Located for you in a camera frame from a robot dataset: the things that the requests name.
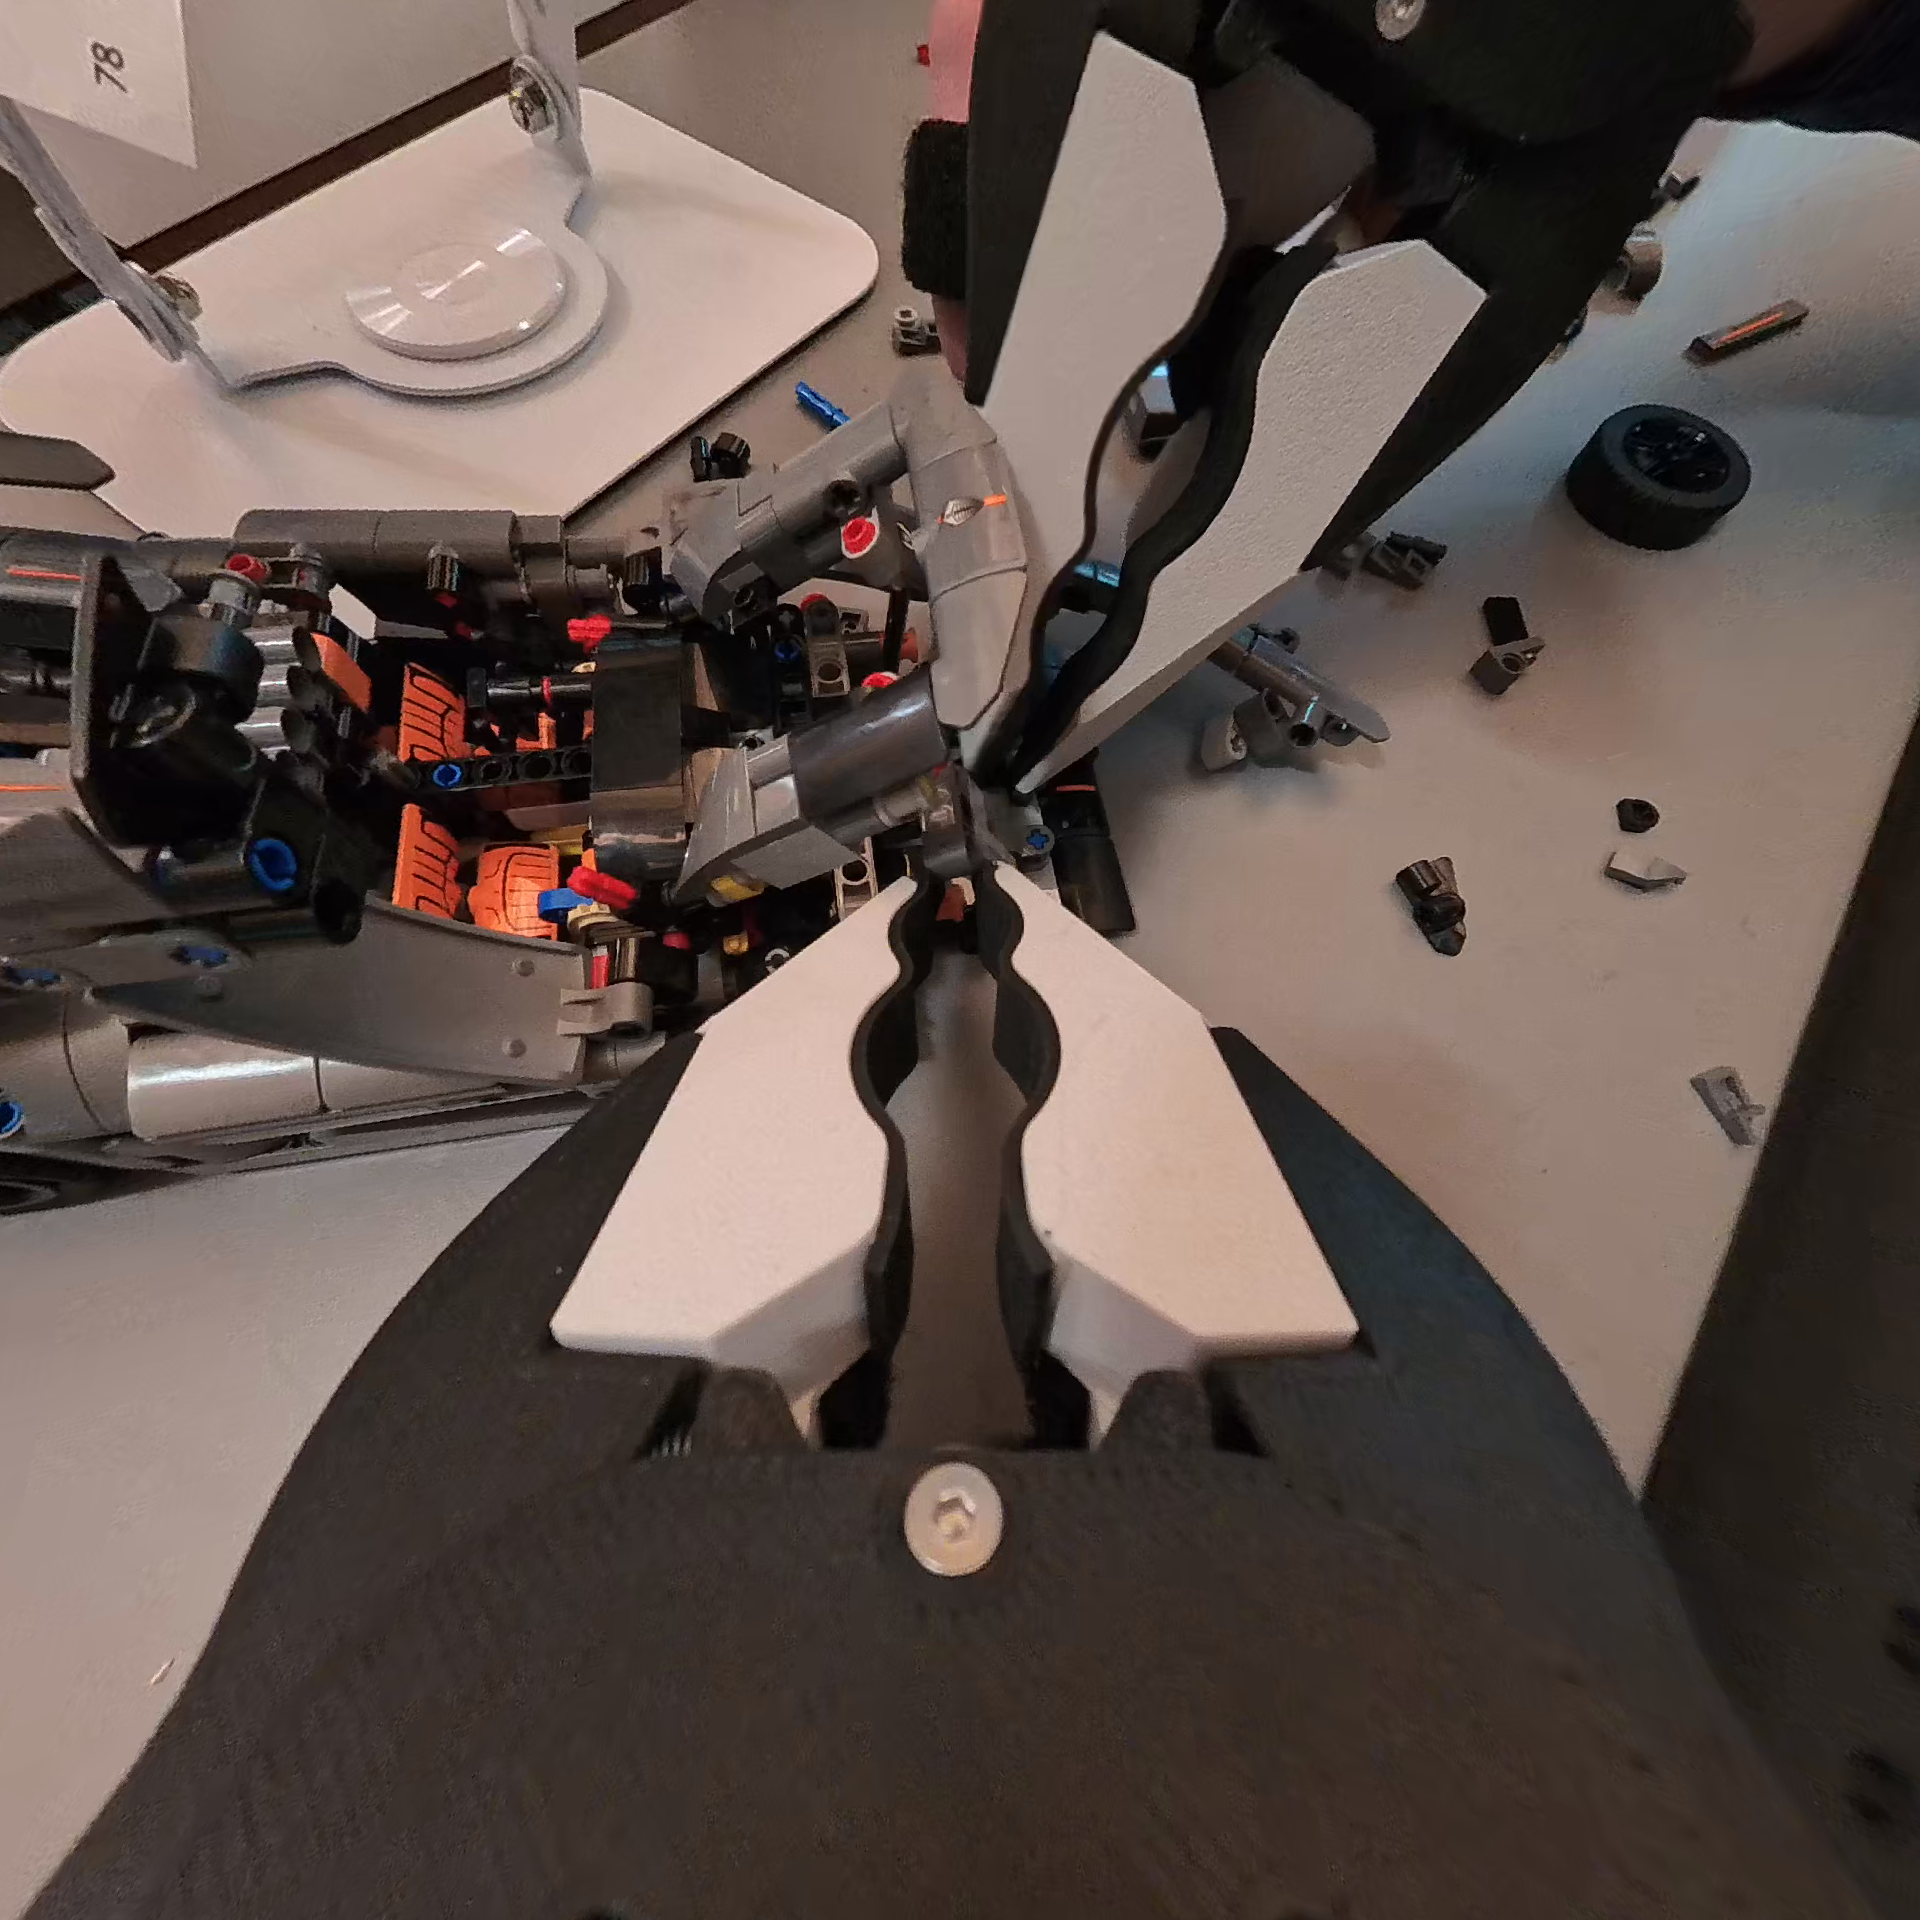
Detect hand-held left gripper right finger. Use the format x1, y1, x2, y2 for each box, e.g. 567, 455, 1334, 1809
977, 865, 1363, 1447

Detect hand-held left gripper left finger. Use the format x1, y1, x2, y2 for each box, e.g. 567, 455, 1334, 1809
549, 875, 923, 1447

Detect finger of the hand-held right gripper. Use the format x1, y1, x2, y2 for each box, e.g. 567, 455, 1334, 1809
1009, 250, 1488, 793
973, 30, 1236, 782

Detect grey lego car model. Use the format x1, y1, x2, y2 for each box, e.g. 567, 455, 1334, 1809
0, 402, 1139, 1202

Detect person's right forearm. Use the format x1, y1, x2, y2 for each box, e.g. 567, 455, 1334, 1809
1712, 0, 1920, 145

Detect pile of small lego parts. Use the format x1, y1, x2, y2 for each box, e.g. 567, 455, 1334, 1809
1319, 529, 1453, 590

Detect grey lego tube assembly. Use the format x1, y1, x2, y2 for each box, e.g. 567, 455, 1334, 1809
1199, 621, 1396, 774

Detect black striped lego tile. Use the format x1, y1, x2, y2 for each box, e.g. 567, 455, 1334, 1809
1686, 302, 1811, 366

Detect black lego wheel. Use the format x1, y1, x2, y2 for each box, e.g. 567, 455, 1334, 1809
1564, 405, 1753, 553

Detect black lego wedge piece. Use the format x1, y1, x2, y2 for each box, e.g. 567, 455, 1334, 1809
1396, 857, 1471, 957

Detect person's right hand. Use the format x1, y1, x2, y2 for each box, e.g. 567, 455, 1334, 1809
920, 0, 983, 361

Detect white instruction booklet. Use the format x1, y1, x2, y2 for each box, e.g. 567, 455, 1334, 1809
0, 0, 204, 172

